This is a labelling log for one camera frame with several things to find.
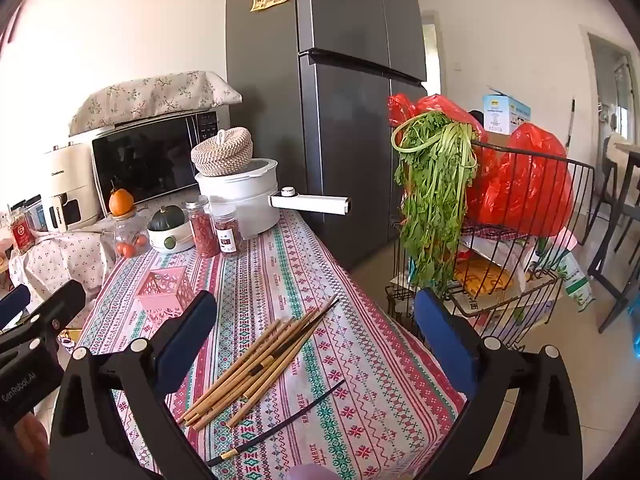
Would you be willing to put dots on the blue white cardboard box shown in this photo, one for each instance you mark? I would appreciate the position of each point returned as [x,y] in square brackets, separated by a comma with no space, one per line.
[500,112]

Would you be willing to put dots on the mop stick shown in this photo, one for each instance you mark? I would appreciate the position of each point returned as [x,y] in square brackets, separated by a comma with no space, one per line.
[570,125]

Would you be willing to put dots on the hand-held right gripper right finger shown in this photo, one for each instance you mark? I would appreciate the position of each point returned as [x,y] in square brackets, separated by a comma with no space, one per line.
[440,330]

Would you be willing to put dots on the pink plastic utensil holder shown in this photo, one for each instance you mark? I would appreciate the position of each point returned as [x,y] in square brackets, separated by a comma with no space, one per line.
[162,304]

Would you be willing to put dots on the bunch of bamboo chopsticks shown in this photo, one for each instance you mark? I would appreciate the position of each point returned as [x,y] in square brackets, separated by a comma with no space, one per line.
[240,375]

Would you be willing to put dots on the orange fruit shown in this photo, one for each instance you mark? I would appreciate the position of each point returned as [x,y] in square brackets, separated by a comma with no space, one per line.
[121,202]

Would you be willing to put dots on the red label clear jar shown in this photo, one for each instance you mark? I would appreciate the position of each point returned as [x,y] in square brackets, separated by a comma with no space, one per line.
[21,235]

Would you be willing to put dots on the green white bag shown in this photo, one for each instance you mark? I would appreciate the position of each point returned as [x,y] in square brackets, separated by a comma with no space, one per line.
[575,280]

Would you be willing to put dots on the yellow packet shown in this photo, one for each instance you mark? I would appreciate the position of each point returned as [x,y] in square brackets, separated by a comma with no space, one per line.
[480,275]

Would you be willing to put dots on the short labelled spice jar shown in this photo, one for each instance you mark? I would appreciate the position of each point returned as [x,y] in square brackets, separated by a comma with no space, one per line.
[228,240]

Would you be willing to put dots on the floral microwave cover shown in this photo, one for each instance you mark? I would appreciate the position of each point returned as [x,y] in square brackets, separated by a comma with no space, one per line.
[150,92]

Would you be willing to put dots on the red plastic bag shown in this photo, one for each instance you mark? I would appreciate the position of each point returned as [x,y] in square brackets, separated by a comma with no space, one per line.
[530,185]
[430,105]

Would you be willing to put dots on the small green pumpkin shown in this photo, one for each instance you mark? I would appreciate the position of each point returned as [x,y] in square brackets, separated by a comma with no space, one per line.
[169,219]

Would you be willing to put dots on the red green patterned tablecloth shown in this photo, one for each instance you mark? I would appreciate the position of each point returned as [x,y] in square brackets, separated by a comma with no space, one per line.
[350,360]

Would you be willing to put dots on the white bowl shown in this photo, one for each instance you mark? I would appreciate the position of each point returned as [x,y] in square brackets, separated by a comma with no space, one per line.
[167,245]

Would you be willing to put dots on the clear glass jar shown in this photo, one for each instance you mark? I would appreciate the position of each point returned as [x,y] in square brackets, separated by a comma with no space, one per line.
[130,240]

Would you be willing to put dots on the white floral cloth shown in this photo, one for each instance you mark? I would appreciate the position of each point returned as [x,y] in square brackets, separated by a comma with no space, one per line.
[60,260]

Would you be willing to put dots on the black chopstick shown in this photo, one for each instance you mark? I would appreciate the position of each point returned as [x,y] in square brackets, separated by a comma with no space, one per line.
[312,321]
[290,420]

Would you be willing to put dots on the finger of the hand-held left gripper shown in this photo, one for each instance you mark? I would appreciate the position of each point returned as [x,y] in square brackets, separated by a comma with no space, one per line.
[60,305]
[15,302]

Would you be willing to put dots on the black white microwave oven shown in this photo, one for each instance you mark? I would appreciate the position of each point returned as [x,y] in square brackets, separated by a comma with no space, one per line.
[145,160]

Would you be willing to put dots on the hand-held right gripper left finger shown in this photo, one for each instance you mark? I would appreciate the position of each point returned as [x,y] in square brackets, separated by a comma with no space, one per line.
[190,330]

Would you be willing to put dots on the cream air fryer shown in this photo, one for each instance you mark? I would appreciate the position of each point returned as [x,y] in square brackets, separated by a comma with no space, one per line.
[65,175]

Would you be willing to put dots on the woven lidded basket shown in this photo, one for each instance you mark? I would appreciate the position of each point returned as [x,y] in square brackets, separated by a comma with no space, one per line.
[222,152]

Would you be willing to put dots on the clear container with black lid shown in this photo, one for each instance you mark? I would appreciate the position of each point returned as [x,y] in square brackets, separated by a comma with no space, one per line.
[35,205]

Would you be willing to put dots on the person's right hand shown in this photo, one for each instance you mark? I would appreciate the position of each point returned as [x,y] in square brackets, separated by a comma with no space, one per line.
[311,473]

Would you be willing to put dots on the grey refrigerator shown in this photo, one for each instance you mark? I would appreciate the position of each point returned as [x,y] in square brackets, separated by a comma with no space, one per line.
[340,135]

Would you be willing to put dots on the tall red spice jar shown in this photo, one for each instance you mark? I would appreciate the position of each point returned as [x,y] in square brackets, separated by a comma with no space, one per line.
[202,232]

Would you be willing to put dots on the bunch of leafy greens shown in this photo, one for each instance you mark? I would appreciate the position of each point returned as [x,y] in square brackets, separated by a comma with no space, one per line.
[430,200]

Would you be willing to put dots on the black chair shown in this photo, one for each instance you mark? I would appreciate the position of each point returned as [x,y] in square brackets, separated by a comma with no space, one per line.
[611,185]

